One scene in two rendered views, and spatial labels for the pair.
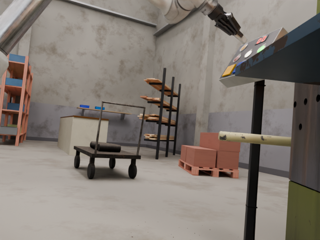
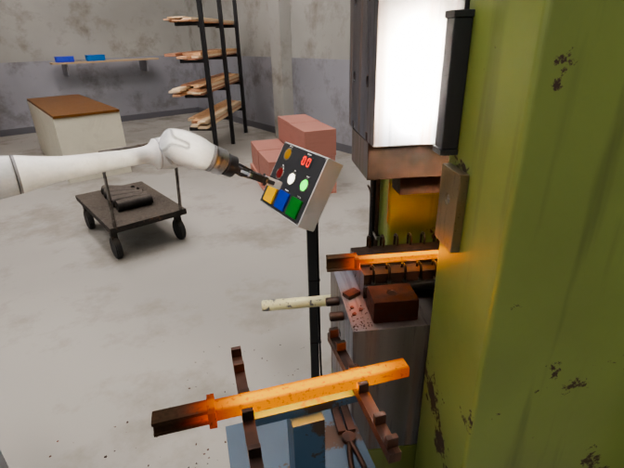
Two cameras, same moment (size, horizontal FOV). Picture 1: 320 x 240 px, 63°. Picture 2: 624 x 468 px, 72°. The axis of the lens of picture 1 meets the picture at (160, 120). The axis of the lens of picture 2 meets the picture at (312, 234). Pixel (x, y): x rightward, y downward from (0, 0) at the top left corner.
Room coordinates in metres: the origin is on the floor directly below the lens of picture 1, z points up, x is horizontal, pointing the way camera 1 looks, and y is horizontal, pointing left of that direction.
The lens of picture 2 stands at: (-0.20, -0.24, 1.60)
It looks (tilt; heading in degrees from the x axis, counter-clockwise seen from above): 25 degrees down; 350
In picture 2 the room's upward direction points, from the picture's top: 2 degrees counter-clockwise
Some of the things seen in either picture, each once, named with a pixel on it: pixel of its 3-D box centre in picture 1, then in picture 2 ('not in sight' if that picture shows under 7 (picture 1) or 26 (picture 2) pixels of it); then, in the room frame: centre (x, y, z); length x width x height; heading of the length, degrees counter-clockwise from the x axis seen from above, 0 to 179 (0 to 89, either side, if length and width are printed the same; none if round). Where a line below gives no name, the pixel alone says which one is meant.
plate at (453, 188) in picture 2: not in sight; (450, 207); (0.57, -0.68, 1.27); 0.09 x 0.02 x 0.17; 175
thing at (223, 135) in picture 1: (265, 139); (316, 301); (1.25, -0.51, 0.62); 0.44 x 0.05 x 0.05; 85
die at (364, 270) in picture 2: not in sight; (422, 263); (0.88, -0.78, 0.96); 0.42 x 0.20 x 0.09; 85
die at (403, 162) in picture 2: not in sight; (434, 148); (0.88, -0.78, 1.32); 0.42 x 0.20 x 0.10; 85
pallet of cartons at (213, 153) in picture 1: (206, 151); (289, 153); (4.75, -0.89, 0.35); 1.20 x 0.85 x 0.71; 12
